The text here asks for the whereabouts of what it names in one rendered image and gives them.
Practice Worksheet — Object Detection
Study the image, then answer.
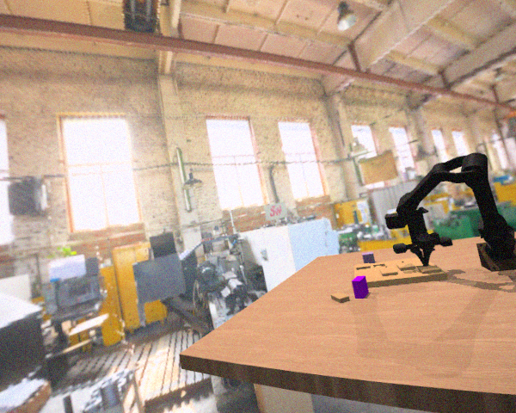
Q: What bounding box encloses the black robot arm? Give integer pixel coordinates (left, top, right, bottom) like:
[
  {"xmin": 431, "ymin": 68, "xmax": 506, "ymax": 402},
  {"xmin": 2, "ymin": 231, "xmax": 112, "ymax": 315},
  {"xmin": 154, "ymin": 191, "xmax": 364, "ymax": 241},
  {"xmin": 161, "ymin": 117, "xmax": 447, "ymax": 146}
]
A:
[{"xmin": 385, "ymin": 152, "xmax": 516, "ymax": 262}]

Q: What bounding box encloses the tan flat block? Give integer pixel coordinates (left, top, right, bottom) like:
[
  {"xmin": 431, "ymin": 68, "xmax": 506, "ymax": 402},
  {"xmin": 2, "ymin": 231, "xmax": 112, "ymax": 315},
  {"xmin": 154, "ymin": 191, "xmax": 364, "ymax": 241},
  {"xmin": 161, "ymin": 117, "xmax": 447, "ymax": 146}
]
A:
[{"xmin": 331, "ymin": 293, "xmax": 350, "ymax": 303}]

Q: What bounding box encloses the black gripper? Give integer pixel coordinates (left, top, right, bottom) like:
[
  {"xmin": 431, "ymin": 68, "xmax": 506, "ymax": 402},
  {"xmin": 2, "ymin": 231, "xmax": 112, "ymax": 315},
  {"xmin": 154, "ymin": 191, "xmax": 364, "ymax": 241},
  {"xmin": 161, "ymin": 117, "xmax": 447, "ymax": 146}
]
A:
[{"xmin": 393, "ymin": 225, "xmax": 453, "ymax": 267}]

